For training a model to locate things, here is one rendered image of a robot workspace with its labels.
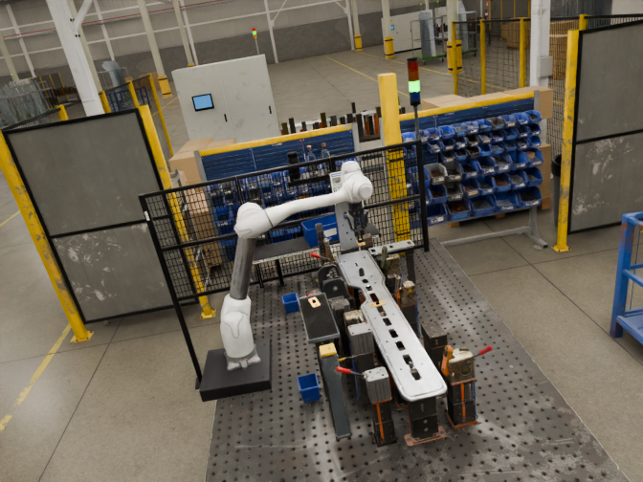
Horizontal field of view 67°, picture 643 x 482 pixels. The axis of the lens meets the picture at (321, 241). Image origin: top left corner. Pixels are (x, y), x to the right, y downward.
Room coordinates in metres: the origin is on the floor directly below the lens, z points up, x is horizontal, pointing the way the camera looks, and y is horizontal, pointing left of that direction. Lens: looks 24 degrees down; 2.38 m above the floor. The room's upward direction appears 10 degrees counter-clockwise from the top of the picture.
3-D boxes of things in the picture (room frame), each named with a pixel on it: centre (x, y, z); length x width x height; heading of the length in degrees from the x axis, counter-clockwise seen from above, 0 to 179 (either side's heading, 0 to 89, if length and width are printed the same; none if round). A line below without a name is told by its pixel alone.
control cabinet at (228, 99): (9.10, 1.23, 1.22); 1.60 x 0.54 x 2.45; 92
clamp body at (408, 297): (2.24, -0.40, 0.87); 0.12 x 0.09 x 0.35; 96
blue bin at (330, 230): (3.05, -0.05, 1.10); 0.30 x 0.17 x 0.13; 103
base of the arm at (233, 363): (2.22, 0.54, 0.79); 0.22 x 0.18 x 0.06; 13
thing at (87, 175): (4.05, 1.79, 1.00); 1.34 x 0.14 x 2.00; 92
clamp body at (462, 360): (1.60, -0.48, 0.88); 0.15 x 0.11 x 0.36; 96
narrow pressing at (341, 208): (2.89, -0.17, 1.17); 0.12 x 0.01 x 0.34; 96
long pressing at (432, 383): (2.15, -0.24, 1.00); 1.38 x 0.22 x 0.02; 6
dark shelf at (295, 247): (3.04, 0.05, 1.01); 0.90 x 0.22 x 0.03; 96
